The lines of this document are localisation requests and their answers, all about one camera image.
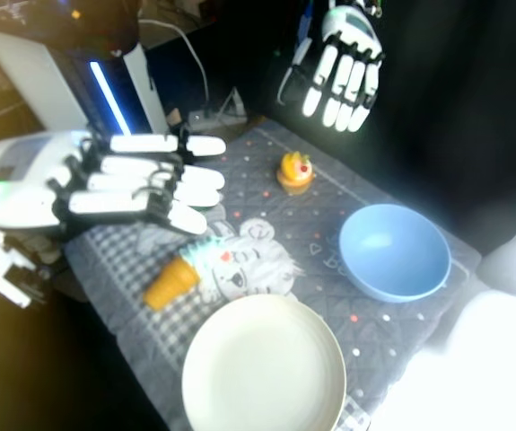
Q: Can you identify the grey quilt with bear print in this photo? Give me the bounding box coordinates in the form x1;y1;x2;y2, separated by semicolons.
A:
64;119;483;431

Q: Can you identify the blue bowl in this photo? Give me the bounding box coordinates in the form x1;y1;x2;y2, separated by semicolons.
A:
337;203;452;303

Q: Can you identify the toy mint ice cream cone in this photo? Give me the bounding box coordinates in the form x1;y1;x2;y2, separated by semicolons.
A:
143;235;228;311

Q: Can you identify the toy cake with fruit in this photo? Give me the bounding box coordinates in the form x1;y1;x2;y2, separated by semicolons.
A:
276;151;316;197

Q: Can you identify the cream plate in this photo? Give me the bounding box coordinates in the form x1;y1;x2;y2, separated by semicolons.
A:
180;294;347;431

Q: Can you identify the white tower with blue light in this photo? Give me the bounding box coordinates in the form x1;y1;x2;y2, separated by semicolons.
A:
0;24;171;136

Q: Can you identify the white rounded object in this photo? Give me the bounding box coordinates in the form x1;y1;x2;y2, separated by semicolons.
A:
477;219;516;298

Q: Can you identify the white cable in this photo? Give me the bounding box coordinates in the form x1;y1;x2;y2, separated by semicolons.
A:
138;18;210;113

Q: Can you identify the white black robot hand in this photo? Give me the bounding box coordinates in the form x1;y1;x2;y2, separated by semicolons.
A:
0;129;227;238
277;2;385;134

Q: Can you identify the white power strip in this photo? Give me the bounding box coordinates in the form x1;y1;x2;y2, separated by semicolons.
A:
185;87;248;130

